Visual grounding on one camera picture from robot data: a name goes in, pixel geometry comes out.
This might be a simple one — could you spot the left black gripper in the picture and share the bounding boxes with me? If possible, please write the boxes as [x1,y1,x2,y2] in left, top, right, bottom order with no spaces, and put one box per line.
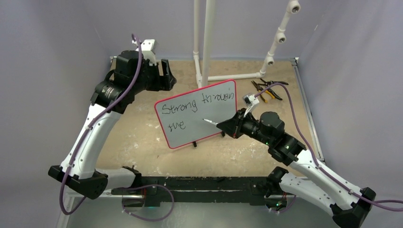
[131,58,176,95]

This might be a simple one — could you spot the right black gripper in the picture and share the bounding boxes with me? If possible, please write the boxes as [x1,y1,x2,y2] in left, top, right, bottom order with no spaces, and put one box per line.
[217,108,272,146]

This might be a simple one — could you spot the white PVC pipe frame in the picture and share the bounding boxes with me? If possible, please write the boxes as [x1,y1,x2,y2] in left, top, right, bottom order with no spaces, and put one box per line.
[192,0,301,89]

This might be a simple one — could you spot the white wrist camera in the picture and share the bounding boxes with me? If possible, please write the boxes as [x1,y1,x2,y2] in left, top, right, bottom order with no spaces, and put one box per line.
[242,93,259,117]
[136,39,157,66]

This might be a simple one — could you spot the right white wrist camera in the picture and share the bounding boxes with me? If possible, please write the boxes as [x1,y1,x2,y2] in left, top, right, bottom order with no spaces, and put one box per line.
[242,93,259,117]

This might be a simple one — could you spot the yellow-handled pliers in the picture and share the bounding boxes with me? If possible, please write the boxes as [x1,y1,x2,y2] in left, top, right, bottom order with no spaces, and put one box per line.
[251,80,275,103]

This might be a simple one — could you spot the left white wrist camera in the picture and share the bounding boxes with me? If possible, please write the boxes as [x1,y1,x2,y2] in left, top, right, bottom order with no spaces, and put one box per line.
[136,39,157,66]

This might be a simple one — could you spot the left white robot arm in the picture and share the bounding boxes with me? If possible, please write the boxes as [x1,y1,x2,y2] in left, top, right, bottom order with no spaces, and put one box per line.
[48,50,177,200]

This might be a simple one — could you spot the red-framed whiteboard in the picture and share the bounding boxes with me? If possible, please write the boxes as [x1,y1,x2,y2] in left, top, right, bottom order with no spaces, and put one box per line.
[154,79,237,149]

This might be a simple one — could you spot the black-handled pliers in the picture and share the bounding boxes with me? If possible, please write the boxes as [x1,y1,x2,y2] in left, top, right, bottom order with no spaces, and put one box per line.
[259,78,289,101]

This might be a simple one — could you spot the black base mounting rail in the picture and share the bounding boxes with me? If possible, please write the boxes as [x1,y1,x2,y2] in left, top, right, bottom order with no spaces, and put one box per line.
[111,177,294,210]

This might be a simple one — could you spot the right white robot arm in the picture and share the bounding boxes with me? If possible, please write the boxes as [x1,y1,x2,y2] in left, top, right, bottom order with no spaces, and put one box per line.
[216,108,376,228]

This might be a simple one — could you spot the black whiteboard marker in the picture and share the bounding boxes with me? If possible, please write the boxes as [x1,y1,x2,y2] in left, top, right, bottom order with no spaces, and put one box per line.
[203,118,217,126]

